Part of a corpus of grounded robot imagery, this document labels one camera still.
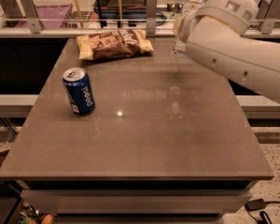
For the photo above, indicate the blue Pepsi soda can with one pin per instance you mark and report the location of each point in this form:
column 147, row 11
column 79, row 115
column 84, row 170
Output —
column 78, row 89

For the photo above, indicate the black power adapter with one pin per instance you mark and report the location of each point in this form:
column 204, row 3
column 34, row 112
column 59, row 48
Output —
column 255, row 205

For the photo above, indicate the middle metal railing bracket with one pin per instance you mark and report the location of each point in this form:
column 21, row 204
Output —
column 151, row 16

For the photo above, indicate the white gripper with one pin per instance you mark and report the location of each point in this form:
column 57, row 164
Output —
column 187, row 28

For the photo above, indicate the clear plastic water bottle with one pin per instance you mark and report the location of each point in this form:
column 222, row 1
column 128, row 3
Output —
column 189, row 5

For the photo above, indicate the right metal railing bracket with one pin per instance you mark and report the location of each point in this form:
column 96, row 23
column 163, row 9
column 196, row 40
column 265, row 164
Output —
column 270, row 17

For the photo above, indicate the metal railing bracket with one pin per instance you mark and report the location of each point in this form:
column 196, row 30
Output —
column 34, row 23
column 270, row 17
column 151, row 16

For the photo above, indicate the grey table base drawer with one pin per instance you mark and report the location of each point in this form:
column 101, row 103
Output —
column 137, row 206

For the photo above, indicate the purple plastic crate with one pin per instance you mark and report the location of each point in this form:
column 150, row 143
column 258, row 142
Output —
column 53, row 17

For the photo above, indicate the brown yellow snack bag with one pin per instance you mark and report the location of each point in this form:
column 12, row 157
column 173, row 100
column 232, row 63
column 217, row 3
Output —
column 118, row 44

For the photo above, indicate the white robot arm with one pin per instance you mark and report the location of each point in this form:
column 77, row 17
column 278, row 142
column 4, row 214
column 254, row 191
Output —
column 213, row 36

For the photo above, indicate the left metal railing bracket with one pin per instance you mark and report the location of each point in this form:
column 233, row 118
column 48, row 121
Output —
column 34, row 23

